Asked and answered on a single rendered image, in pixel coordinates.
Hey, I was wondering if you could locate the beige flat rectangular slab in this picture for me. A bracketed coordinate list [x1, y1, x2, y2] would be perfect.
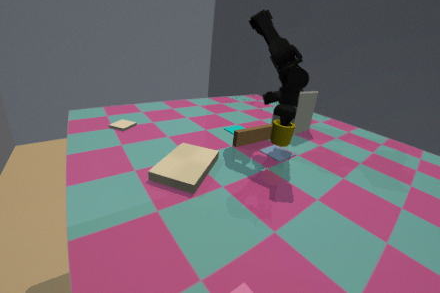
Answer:
[148, 143, 219, 193]

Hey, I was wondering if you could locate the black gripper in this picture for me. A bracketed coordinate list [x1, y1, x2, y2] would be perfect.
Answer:
[273, 83, 300, 126]

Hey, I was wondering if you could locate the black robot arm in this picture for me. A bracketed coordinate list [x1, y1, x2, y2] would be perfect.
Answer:
[249, 9, 309, 105]

